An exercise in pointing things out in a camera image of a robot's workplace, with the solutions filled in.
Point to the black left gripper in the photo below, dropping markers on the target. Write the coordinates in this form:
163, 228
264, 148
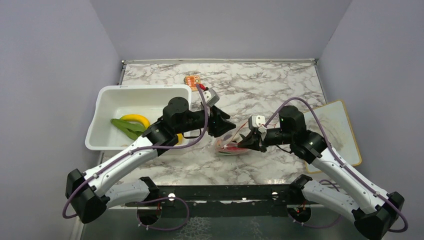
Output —
218, 126

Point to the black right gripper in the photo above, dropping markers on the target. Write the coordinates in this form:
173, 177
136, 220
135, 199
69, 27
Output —
252, 141

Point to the purple passion fruit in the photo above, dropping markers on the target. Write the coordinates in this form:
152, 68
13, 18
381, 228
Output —
227, 136

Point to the clear orange-zipper zip bag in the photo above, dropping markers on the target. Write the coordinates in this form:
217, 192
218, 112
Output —
237, 136

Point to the red chili pepper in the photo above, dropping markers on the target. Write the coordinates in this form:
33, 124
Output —
228, 150

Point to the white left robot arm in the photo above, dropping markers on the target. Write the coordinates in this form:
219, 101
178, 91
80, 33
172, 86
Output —
89, 194

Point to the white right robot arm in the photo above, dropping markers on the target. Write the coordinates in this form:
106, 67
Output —
370, 208

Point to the yellow mango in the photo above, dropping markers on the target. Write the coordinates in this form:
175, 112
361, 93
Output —
179, 138

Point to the yellow banana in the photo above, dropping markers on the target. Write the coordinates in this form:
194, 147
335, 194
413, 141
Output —
136, 118

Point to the green leaf vegetable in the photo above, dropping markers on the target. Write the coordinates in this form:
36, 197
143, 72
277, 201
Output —
131, 130

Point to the white board yellow rim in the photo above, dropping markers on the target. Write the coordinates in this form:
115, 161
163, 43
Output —
335, 121

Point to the white plastic bin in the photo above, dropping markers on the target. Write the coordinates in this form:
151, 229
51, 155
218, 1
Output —
116, 101

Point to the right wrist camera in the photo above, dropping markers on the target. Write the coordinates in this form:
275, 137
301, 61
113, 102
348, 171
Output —
257, 122

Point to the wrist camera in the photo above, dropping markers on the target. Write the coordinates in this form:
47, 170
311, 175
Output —
257, 122
210, 96

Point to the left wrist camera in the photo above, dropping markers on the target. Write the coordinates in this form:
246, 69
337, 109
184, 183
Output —
210, 96

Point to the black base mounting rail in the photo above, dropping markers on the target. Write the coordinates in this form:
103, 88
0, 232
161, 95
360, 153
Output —
216, 201

